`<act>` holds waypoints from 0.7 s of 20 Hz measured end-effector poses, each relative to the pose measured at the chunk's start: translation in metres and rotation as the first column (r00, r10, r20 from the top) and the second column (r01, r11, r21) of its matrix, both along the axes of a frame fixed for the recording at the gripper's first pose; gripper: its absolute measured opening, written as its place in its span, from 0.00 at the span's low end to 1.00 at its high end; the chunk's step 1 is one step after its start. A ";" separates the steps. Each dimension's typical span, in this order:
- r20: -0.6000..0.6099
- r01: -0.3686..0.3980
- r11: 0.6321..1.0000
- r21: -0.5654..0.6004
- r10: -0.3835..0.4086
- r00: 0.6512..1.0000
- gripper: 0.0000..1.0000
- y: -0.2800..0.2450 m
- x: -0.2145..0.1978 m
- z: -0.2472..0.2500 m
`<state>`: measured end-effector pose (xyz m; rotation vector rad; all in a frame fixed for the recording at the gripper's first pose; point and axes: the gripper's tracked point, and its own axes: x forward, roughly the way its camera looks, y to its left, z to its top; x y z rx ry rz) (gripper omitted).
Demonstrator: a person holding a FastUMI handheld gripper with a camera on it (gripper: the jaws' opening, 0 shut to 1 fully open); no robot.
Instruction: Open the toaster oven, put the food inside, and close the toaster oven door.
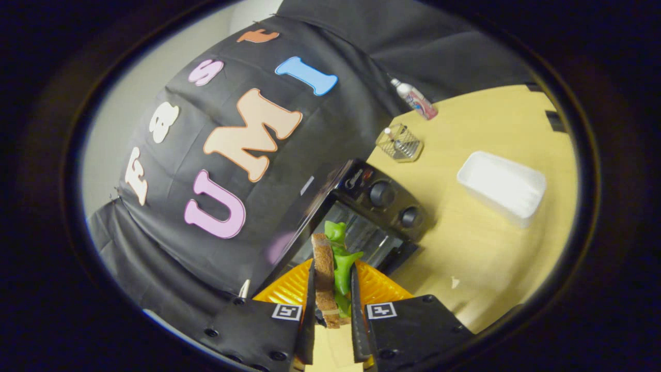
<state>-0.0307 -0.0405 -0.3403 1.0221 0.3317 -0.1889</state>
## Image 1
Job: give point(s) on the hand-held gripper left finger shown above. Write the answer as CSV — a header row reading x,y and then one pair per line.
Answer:
x,y
309,320

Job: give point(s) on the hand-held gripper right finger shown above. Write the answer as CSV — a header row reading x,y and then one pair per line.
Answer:
x,y
357,320

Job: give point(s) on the lettuce bread sandwich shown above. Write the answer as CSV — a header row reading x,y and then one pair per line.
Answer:
x,y
324,274

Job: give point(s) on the black toaster oven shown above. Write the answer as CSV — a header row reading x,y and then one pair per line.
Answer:
x,y
382,196

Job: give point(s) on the black backdrop cloth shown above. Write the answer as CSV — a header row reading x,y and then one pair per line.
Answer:
x,y
170,248

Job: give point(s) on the white plastic tray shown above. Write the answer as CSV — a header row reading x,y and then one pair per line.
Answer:
x,y
501,186

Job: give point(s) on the pink white spray bottle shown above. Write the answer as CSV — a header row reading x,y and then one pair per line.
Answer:
x,y
418,102

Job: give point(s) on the black table clamp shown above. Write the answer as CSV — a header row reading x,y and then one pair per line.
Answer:
x,y
556,121
535,88

